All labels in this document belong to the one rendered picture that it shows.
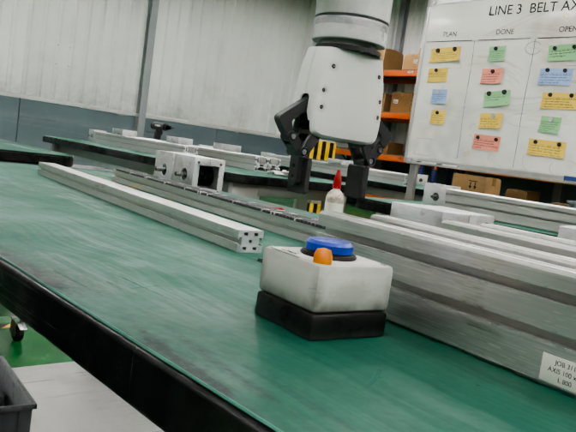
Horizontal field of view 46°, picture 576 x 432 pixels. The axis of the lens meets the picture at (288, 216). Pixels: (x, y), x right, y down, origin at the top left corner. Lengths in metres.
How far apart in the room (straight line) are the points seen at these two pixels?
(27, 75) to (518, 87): 9.52
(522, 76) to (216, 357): 3.59
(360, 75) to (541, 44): 3.22
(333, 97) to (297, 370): 0.37
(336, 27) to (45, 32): 11.75
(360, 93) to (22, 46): 11.57
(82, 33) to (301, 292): 12.18
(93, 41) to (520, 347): 12.34
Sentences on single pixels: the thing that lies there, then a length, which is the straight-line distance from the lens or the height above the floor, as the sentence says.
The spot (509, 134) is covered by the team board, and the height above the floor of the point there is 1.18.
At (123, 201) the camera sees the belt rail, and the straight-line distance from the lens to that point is 1.25.
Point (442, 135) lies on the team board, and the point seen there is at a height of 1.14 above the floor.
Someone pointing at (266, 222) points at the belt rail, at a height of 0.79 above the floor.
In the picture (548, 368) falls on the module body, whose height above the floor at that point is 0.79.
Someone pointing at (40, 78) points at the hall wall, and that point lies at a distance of 12.37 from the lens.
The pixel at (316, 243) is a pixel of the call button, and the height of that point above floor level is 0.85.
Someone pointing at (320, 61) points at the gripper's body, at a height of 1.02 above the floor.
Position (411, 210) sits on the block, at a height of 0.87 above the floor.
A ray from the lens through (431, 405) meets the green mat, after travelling 0.44.
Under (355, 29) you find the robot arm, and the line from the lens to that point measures 0.75.
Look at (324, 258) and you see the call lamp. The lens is 0.52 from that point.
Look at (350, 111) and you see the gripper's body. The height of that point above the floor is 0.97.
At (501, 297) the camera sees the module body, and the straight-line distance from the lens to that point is 0.55.
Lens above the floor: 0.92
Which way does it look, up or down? 6 degrees down
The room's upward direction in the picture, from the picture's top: 8 degrees clockwise
